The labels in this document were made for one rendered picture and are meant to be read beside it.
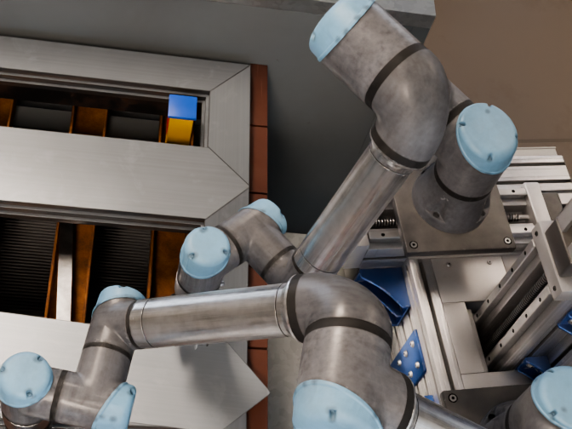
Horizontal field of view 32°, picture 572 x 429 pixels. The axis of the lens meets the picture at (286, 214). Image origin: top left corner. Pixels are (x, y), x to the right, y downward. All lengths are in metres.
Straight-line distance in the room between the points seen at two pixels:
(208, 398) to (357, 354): 0.63
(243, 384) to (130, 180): 0.49
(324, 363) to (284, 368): 0.84
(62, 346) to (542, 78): 2.38
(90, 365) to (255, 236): 0.34
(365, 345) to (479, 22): 2.70
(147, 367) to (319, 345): 0.64
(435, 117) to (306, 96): 1.06
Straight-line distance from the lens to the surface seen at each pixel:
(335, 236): 1.50
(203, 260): 1.55
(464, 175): 1.79
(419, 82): 1.37
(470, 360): 1.89
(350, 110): 2.46
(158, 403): 1.83
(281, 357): 2.09
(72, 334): 1.87
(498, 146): 1.76
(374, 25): 1.40
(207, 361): 1.87
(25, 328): 1.88
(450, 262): 1.98
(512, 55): 3.79
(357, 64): 1.39
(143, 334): 1.47
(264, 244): 1.60
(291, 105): 2.44
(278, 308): 1.35
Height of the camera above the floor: 2.55
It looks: 56 degrees down
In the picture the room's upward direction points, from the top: 19 degrees clockwise
